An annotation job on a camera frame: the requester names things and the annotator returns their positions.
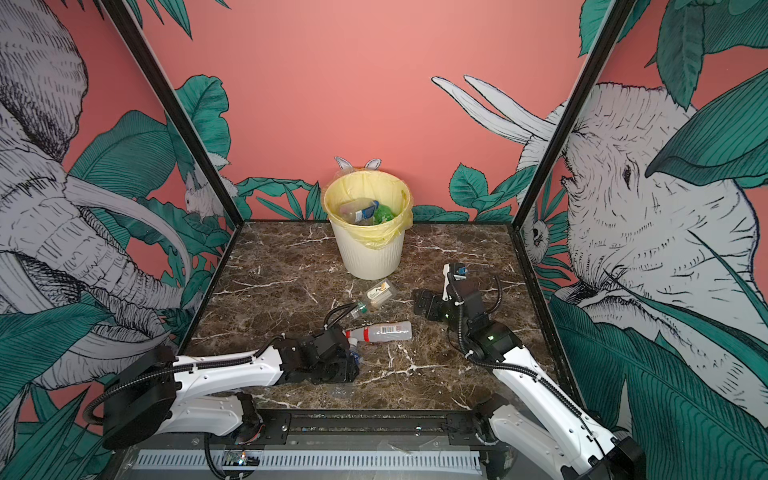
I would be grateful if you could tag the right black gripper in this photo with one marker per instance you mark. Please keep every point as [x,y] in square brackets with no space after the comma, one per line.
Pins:
[439,302]

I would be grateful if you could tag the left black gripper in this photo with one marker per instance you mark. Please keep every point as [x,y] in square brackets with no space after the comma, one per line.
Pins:
[348,371]

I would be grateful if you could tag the blue label bottle white cap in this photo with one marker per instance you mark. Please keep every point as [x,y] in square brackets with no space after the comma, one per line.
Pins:
[354,351]

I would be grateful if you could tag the clear bottle red label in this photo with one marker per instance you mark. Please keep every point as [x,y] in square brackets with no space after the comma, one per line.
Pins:
[382,332]

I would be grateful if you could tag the small clear bottle cream label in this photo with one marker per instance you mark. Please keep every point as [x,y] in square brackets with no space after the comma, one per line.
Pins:
[375,297]

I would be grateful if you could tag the green bottle green label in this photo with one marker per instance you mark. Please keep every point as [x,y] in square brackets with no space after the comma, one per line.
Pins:
[383,214]

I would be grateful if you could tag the crushed clear bottle blue cap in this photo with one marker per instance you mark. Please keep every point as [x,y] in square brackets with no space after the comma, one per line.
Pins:
[359,211]

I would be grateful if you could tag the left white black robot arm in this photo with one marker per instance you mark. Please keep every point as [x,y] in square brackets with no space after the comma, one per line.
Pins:
[161,393]

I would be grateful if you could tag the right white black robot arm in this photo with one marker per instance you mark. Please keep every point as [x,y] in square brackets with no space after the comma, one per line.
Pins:
[560,438]

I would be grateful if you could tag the white ribbed plastic bin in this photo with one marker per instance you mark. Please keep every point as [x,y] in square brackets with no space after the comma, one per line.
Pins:
[367,263]

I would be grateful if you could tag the yellow plastic bin liner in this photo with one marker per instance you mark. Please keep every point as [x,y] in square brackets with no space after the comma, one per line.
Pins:
[383,187]

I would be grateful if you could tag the white perforated vent strip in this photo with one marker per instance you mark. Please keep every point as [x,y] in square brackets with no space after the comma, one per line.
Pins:
[305,460]

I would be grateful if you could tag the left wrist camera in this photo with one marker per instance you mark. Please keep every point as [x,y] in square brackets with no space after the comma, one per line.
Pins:
[331,344]

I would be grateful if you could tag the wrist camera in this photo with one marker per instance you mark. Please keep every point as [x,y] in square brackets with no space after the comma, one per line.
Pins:
[331,344]
[457,287]

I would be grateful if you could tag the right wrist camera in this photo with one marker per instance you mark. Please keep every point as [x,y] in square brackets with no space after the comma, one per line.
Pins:
[457,287]

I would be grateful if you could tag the black front rail frame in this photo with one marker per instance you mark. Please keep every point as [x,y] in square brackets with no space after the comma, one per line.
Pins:
[460,427]

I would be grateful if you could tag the right black corner post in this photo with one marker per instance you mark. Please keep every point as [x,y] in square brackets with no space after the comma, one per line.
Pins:
[612,26]

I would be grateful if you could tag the black corner post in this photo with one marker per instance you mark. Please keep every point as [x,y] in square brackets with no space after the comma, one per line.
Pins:
[612,26]
[132,36]

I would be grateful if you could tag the left black corner post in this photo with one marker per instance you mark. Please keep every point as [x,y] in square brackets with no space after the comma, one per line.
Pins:
[132,36]

